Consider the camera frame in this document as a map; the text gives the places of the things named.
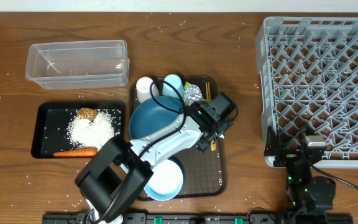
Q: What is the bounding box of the aluminium foil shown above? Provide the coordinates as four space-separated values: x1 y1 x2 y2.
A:
183 82 203 106

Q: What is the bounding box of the light blue plastic cup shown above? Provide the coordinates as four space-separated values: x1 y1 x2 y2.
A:
162 74 184 99

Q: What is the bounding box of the dark blue plate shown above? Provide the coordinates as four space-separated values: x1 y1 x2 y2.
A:
129 98 178 139

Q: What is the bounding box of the white plastic cup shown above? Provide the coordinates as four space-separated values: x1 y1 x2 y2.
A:
136 77 159 103

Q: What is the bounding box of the light blue bowl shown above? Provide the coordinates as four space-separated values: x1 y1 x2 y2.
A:
144 159 184 201

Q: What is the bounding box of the pile of rice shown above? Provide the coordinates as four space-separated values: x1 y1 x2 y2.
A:
66 111 121 150

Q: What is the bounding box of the brown dried mushroom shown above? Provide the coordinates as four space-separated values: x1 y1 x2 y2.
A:
76 108 98 121

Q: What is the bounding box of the orange carrot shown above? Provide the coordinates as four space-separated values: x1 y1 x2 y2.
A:
53 148 98 158

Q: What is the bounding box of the yellow green snack wrapper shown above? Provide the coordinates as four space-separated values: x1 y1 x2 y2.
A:
183 82 211 105

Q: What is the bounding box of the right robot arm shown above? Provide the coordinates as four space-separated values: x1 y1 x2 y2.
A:
264 126 336 223

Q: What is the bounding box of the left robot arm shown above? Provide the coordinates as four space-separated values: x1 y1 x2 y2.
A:
75 95 238 223

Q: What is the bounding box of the grey dishwasher rack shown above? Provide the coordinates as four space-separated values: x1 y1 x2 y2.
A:
255 17 358 169

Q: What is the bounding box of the black waste tray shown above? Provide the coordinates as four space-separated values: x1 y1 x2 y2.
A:
31 101 126 159

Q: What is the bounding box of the dark brown serving tray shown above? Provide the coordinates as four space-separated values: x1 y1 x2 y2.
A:
129 83 227 198

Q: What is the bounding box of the clear plastic bin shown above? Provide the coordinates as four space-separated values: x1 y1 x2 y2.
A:
25 40 129 90

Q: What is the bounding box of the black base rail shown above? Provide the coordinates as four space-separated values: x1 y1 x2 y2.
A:
42 212 354 224

